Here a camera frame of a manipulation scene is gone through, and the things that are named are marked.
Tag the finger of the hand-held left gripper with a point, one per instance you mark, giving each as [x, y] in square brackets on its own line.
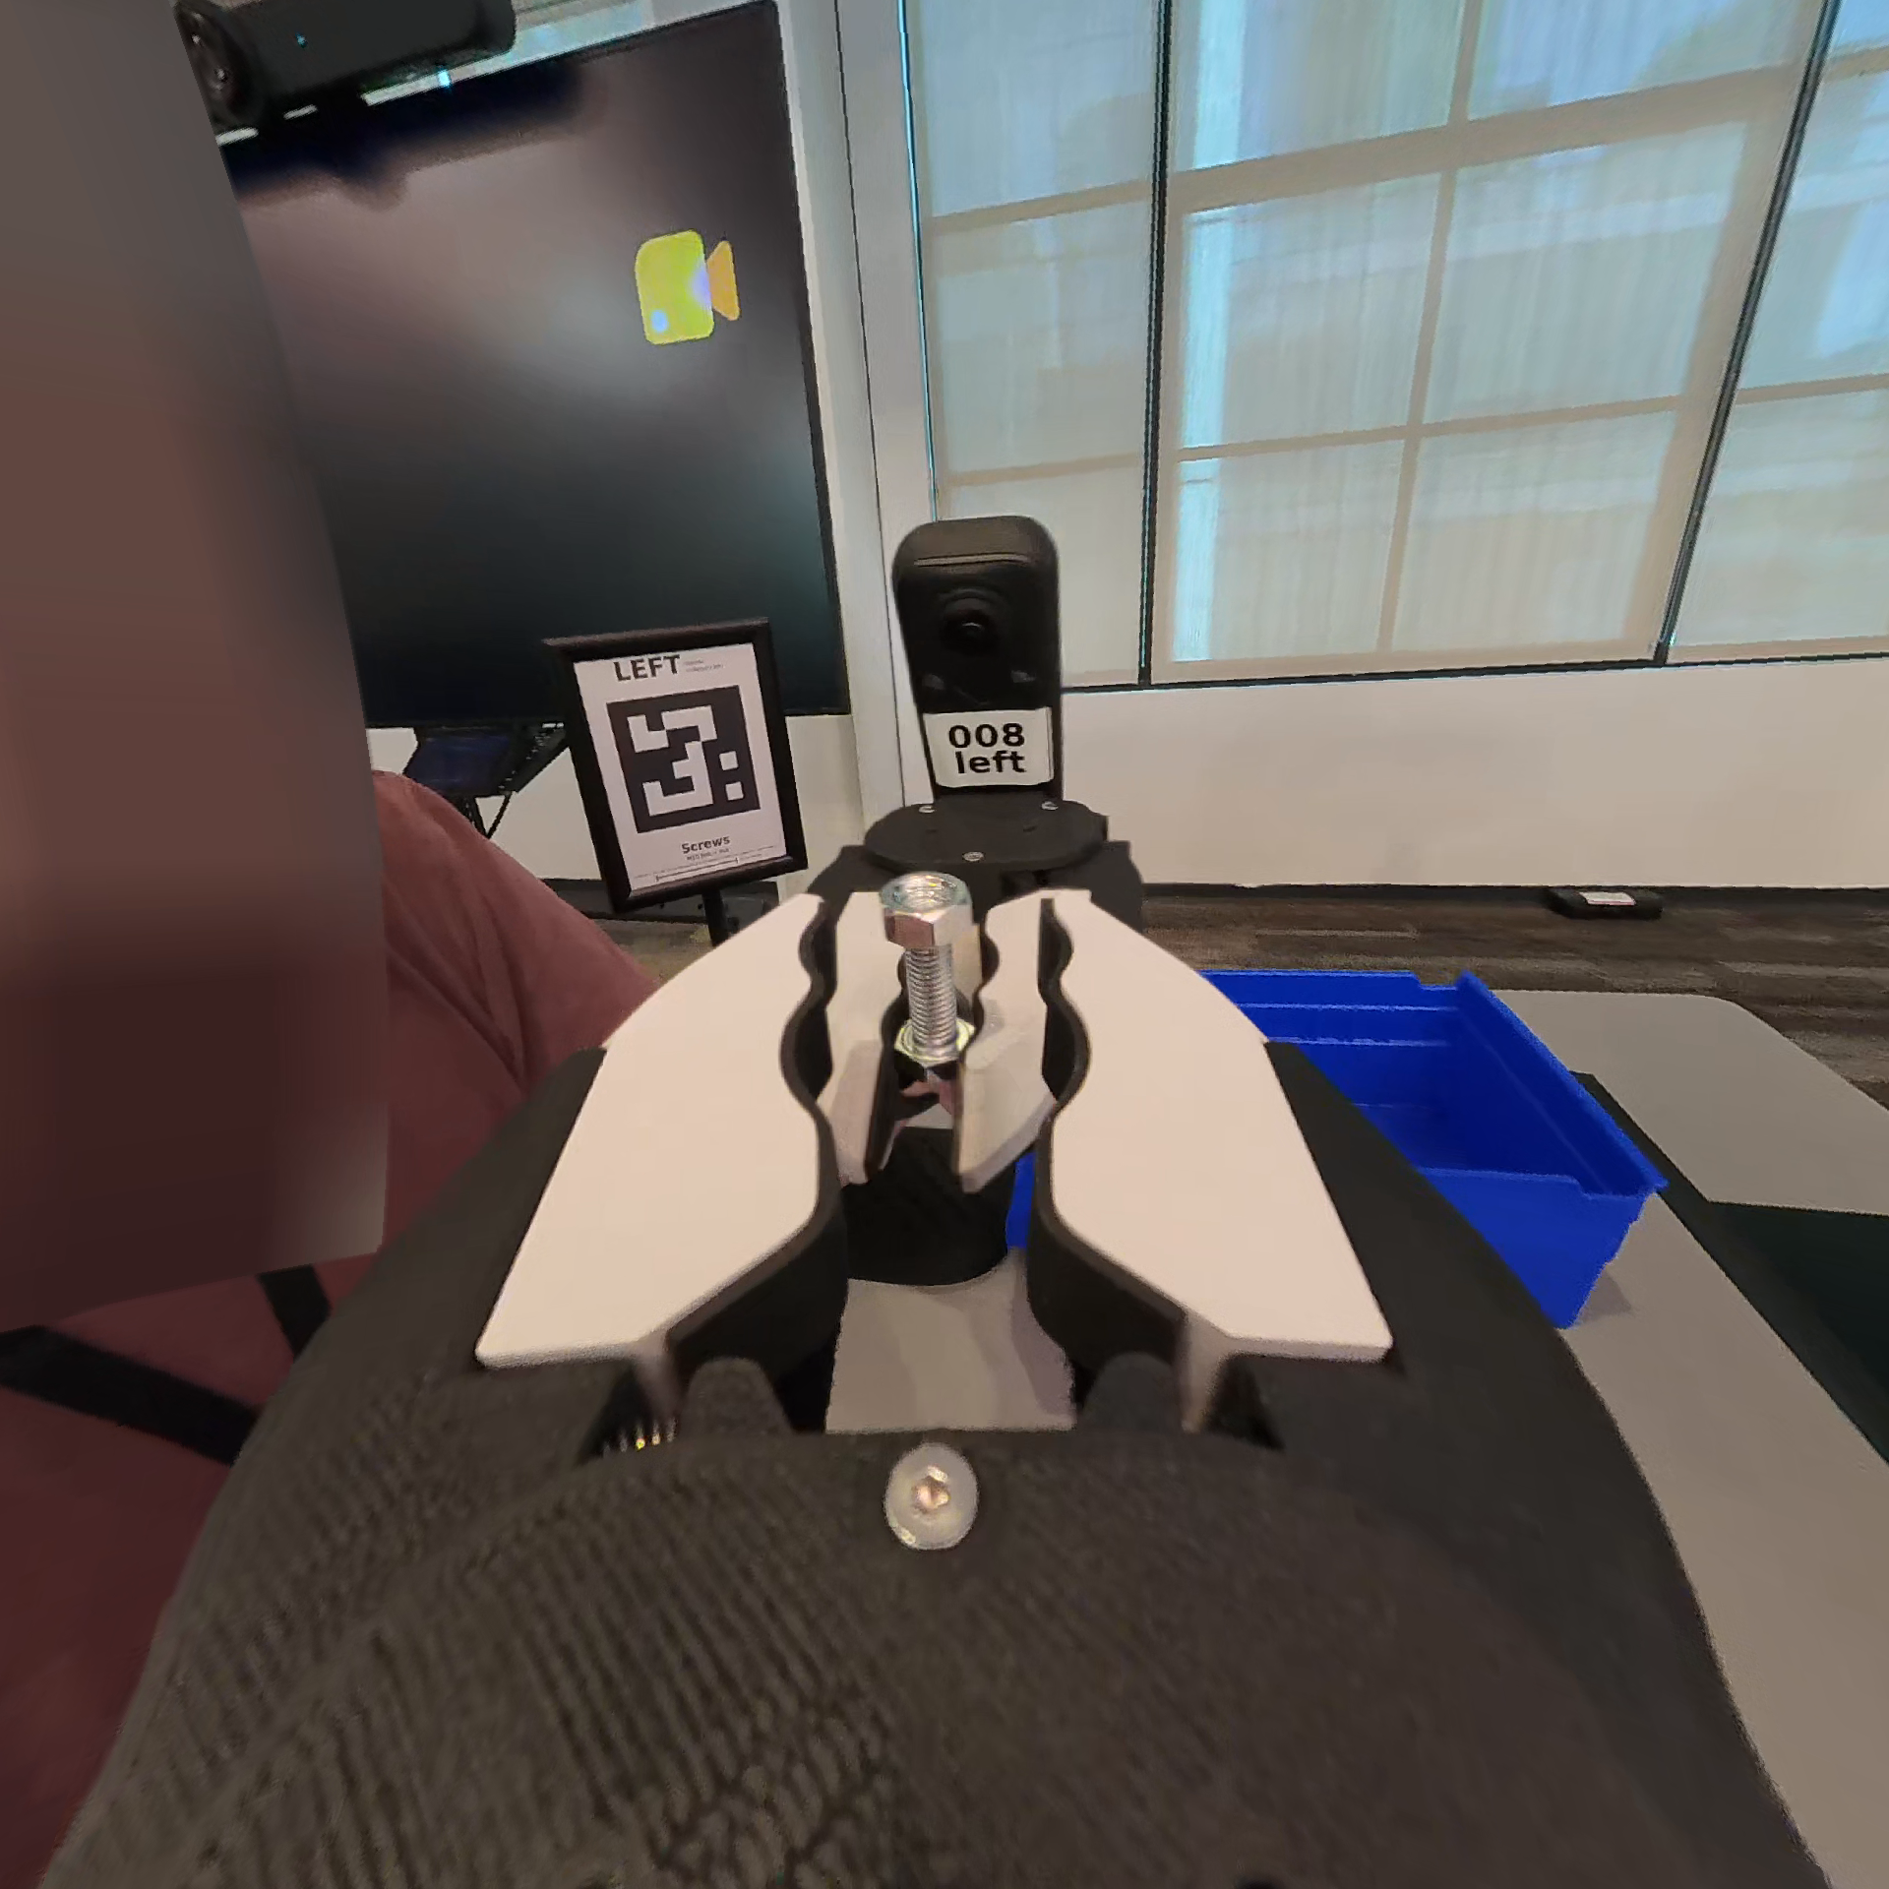
[869, 1106]
[1005, 1091]

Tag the large grid window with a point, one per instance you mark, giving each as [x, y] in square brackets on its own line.
[1326, 370]

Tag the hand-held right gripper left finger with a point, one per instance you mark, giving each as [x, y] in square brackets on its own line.
[651, 1180]

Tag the blue plastic bin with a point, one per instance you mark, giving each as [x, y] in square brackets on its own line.
[1401, 1061]

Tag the large black wall screen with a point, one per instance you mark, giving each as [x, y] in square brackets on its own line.
[590, 515]

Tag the framed marker sign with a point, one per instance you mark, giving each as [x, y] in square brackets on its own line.
[692, 768]

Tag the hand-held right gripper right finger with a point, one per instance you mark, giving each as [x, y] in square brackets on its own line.
[1209, 1180]

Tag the black video bar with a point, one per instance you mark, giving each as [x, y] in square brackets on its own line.
[354, 52]

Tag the steel hex bolt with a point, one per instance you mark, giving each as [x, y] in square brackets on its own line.
[933, 996]

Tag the small dark tablet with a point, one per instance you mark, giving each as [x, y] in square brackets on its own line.
[457, 761]

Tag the black floor box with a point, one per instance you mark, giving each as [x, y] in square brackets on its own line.
[1605, 903]

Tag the steel hex nut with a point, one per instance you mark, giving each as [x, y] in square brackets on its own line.
[923, 929]

